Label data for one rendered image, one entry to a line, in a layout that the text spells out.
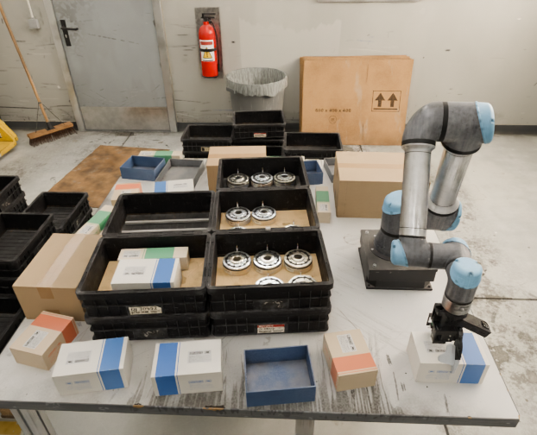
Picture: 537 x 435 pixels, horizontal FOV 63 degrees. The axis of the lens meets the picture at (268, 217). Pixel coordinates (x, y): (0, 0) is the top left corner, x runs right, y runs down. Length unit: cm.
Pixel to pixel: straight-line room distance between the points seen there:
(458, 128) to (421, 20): 329
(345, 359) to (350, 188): 88
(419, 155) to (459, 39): 346
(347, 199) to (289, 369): 90
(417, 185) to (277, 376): 71
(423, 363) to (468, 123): 70
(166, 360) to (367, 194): 115
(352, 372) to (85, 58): 417
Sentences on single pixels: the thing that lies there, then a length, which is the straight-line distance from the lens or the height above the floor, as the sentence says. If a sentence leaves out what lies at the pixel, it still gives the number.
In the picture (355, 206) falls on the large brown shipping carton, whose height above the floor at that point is 76.
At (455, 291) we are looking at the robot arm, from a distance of 127.
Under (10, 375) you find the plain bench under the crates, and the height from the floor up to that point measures 70.
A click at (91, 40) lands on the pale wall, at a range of 483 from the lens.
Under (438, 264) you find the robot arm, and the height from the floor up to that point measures 106.
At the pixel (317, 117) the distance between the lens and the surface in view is 443.
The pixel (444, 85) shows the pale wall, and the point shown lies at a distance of 483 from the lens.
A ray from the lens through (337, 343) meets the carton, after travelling 142.
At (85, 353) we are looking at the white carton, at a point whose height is 79.
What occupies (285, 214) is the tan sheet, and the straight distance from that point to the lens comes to 185.
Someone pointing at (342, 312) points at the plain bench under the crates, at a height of 70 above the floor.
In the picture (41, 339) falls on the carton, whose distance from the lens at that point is 160.
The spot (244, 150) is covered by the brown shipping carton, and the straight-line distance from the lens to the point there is 233.
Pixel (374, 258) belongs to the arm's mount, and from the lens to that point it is 171.
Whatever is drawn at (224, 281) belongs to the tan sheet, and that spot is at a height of 83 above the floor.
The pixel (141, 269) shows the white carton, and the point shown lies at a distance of 150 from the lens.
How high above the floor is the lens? 186
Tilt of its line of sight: 34 degrees down
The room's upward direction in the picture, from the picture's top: 1 degrees counter-clockwise
